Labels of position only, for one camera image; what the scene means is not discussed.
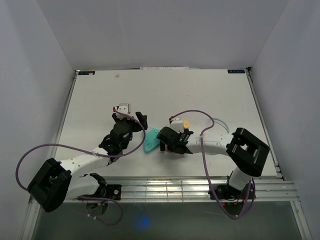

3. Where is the yellow plug adapter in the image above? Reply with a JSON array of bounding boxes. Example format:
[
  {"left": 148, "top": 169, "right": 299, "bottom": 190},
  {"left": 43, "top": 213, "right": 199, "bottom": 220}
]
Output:
[{"left": 183, "top": 120, "right": 190, "bottom": 129}]

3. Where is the teal triangular power strip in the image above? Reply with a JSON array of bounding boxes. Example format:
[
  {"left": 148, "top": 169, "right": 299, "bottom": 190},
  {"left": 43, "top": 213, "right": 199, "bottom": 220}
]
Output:
[{"left": 143, "top": 127, "right": 160, "bottom": 153}]

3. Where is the light blue power cable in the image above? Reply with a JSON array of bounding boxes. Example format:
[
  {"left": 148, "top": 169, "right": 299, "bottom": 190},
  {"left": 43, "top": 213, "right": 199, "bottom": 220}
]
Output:
[{"left": 212, "top": 117, "right": 231, "bottom": 135}]

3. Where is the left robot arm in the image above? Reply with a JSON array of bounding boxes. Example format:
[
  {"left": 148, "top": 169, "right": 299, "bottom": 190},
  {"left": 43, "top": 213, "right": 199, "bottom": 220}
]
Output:
[{"left": 27, "top": 109, "right": 148, "bottom": 213}]

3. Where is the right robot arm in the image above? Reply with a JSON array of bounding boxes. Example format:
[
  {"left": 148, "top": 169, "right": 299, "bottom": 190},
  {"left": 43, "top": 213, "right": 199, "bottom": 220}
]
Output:
[{"left": 156, "top": 126, "right": 270, "bottom": 199}]

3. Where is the left blue corner label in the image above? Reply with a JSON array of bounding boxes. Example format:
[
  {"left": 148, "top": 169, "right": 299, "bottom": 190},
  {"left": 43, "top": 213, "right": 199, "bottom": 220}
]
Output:
[{"left": 78, "top": 71, "right": 95, "bottom": 76}]

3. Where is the blue corner label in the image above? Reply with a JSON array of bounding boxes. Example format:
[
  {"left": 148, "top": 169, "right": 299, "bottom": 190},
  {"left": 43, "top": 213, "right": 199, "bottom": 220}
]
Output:
[
  {"left": 227, "top": 69, "right": 246, "bottom": 74},
  {"left": 78, "top": 71, "right": 95, "bottom": 76}
]

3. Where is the right blue corner label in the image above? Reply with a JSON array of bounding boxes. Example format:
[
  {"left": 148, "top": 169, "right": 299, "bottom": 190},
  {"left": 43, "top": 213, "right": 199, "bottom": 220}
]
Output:
[{"left": 227, "top": 69, "right": 246, "bottom": 74}]

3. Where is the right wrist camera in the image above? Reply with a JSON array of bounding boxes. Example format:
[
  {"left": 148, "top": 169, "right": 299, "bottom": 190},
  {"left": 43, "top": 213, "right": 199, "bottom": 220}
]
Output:
[{"left": 169, "top": 116, "right": 185, "bottom": 134}]

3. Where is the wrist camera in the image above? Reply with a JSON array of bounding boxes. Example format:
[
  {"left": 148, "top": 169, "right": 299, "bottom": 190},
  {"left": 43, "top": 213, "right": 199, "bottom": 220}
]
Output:
[
  {"left": 113, "top": 103, "right": 131, "bottom": 115},
  {"left": 169, "top": 116, "right": 185, "bottom": 134}
]

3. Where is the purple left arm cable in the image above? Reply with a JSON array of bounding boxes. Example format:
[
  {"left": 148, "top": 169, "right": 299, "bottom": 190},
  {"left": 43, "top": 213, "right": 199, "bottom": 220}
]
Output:
[{"left": 15, "top": 111, "right": 147, "bottom": 225}]

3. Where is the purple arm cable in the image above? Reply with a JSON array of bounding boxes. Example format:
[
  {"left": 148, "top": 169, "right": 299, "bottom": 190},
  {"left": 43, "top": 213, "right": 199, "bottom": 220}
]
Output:
[
  {"left": 172, "top": 109, "right": 257, "bottom": 220},
  {"left": 15, "top": 111, "right": 147, "bottom": 225}
]

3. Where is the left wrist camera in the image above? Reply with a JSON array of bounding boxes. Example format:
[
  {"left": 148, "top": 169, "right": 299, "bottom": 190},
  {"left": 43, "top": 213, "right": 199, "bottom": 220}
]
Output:
[{"left": 113, "top": 103, "right": 131, "bottom": 115}]

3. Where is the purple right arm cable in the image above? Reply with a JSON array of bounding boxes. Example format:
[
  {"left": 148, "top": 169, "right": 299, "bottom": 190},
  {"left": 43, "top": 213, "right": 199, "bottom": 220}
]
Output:
[{"left": 172, "top": 109, "right": 257, "bottom": 220}]

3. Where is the aluminium front rail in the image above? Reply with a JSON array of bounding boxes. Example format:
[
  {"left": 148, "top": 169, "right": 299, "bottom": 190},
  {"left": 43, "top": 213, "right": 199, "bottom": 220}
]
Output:
[{"left": 105, "top": 177, "right": 300, "bottom": 203}]

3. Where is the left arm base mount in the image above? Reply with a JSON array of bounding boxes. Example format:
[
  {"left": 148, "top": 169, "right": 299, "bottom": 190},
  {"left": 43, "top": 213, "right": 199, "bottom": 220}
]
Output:
[{"left": 77, "top": 184, "right": 122, "bottom": 200}]

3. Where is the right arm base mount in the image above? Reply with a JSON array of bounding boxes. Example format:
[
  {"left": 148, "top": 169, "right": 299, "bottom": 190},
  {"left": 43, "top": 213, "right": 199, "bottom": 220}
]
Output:
[{"left": 213, "top": 183, "right": 256, "bottom": 201}]

